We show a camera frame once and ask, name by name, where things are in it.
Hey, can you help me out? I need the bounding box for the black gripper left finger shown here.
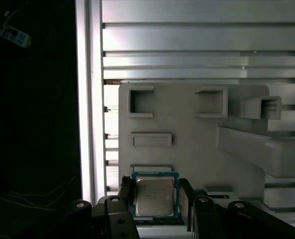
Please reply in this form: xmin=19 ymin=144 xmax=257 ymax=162
xmin=25 ymin=175 xmax=141 ymax=239

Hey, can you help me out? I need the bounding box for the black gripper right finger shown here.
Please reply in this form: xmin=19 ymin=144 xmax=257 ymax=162
xmin=178 ymin=178 xmax=295 ymax=239

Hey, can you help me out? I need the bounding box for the grey parts rack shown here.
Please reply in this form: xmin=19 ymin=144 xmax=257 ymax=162
xmin=118 ymin=83 xmax=295 ymax=226

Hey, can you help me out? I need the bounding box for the silver topped CPU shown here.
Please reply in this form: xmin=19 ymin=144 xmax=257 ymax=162
xmin=131 ymin=171 xmax=180 ymax=220

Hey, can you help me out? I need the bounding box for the white power strip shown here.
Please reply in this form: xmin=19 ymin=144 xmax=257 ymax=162
xmin=0 ymin=16 xmax=32 ymax=48

